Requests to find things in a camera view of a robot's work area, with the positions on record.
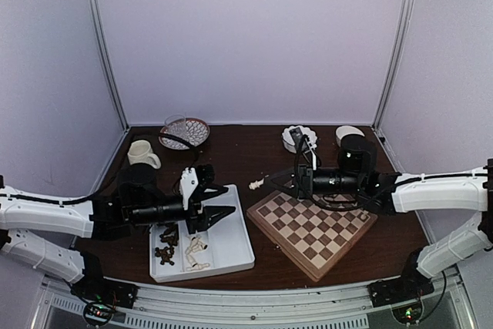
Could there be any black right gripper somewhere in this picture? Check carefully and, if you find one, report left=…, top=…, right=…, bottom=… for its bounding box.
left=264, top=165, right=364, bottom=201

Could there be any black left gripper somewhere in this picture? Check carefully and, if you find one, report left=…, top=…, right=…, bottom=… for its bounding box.
left=130, top=193, right=236, bottom=235

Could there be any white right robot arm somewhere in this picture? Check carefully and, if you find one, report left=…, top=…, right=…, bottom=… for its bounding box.
left=263, top=134, right=492, bottom=300

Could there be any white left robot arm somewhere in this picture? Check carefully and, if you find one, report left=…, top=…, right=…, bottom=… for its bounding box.
left=1, top=163, right=236, bottom=301

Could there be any light chess pieces pile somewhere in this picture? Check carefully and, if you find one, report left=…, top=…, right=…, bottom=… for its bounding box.
left=184, top=235, right=210, bottom=271

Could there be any dark chess pieces pile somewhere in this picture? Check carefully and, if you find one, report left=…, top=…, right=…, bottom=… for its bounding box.
left=154, top=223, right=179, bottom=266

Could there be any wooden chess board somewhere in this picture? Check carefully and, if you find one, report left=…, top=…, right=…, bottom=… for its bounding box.
left=247, top=191, right=377, bottom=282

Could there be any white scalloped bowl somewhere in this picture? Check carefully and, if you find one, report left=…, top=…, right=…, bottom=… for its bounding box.
left=281, top=125, right=317, bottom=153

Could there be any white plastic tray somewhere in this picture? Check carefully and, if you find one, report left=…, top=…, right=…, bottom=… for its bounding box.
left=149, top=184, right=255, bottom=283

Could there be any cream round bowl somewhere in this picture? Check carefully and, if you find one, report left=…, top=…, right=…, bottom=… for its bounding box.
left=335, top=125, right=365, bottom=146

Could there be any patterned brown plate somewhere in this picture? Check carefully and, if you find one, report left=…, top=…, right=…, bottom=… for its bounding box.
left=159, top=118, right=210, bottom=150

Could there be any clear drinking glass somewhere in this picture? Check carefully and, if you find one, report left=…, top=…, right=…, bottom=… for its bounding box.
left=165, top=114, right=188, bottom=139

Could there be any cream ceramic mug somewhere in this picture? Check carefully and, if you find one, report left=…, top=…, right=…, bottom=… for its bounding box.
left=127, top=139, right=162, bottom=170

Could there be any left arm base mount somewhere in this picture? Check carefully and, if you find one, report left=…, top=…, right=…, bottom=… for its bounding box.
left=70, top=279, right=138, bottom=309

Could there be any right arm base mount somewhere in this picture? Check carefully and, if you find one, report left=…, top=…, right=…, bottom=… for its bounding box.
left=367, top=278, right=434, bottom=307

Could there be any right aluminium frame post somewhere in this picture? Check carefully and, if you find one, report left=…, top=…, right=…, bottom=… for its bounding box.
left=372, top=0, right=415, bottom=132

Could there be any aluminium frame post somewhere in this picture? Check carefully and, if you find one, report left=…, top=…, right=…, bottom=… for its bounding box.
left=372, top=0, right=415, bottom=132
left=88, top=0, right=129, bottom=131

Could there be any left aluminium frame post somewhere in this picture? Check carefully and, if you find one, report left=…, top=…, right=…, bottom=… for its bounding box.
left=88, top=0, right=129, bottom=131

